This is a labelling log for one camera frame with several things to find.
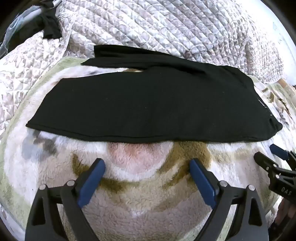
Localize grey striped cloth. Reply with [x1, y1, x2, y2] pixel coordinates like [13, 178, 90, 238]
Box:
[0, 0, 62, 58]

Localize quilted floral bedspread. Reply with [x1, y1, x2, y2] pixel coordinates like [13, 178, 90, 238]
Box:
[0, 0, 284, 139]

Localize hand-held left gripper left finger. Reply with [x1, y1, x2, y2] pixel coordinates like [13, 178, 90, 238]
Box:
[25, 158, 106, 241]

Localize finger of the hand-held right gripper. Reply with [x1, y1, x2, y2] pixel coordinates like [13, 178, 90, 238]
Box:
[254, 152, 281, 178]
[269, 144, 296, 165]

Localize printed fleece blanket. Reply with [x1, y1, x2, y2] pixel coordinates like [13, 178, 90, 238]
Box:
[0, 56, 296, 241]

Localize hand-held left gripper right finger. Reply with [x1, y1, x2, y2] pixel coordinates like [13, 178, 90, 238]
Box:
[189, 158, 270, 241]

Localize person's right hand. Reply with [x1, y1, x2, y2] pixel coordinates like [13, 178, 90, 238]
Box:
[275, 198, 296, 230]

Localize black pants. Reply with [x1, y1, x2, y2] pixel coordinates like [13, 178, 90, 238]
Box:
[25, 45, 283, 143]

